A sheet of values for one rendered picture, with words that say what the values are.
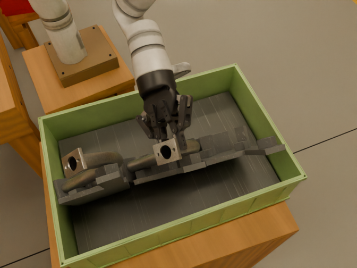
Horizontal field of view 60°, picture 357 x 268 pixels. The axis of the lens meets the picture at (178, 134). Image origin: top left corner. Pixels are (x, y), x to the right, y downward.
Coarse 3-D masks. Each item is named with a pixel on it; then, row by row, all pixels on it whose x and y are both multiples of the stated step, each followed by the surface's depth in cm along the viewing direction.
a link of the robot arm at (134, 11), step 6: (120, 0) 61; (126, 0) 60; (132, 0) 59; (138, 0) 59; (144, 0) 59; (150, 0) 60; (120, 6) 62; (126, 6) 61; (132, 6) 61; (138, 6) 60; (144, 6) 61; (126, 12) 62; (132, 12) 62; (138, 12) 62; (144, 12) 64
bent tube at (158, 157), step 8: (160, 144) 58; (168, 144) 57; (176, 144) 56; (192, 144) 62; (160, 152) 58; (168, 152) 60; (176, 152) 56; (192, 152) 63; (136, 160) 79; (144, 160) 77; (152, 160) 76; (160, 160) 58; (168, 160) 57; (176, 160) 56; (128, 168) 80; (136, 168) 79; (144, 168) 78
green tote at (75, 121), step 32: (128, 96) 92; (256, 96) 91; (64, 128) 94; (96, 128) 99; (256, 128) 96; (288, 160) 82; (256, 192) 76; (288, 192) 86; (64, 224) 76; (192, 224) 77; (64, 256) 68; (96, 256) 72; (128, 256) 82
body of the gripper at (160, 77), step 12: (156, 72) 57; (168, 72) 59; (144, 84) 58; (156, 84) 57; (168, 84) 58; (144, 96) 61; (156, 96) 60; (168, 96) 58; (144, 108) 62; (156, 108) 60; (168, 108) 58
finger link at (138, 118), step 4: (136, 116) 63; (140, 116) 63; (140, 120) 63; (144, 120) 63; (140, 124) 63; (144, 124) 62; (148, 124) 63; (144, 128) 62; (148, 128) 62; (152, 128) 63; (148, 132) 62; (148, 136) 62; (152, 136) 61
